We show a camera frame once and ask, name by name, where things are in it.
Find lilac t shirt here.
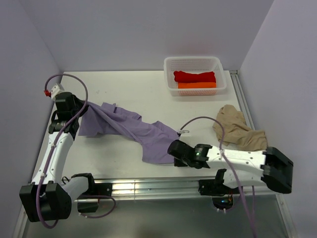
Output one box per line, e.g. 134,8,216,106
78,102,179,164

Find white plastic basket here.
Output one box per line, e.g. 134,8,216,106
163,57,227,96

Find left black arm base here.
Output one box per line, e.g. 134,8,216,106
77,182,112,214

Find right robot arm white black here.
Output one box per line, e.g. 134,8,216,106
167,140,294,196

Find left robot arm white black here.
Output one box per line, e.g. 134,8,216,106
19,92,97,222

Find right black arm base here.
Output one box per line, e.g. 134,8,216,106
198,179,240,196

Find beige t shirt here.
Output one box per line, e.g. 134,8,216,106
212,105,267,151

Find rolled orange t shirt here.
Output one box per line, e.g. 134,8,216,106
178,82,217,89

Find rolled red t shirt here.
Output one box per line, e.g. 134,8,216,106
173,71,216,83

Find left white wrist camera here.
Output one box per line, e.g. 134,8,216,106
44,83,65,101

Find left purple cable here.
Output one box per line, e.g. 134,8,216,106
36,73,116,229

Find aluminium frame rails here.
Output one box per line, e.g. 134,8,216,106
12,69,298,238

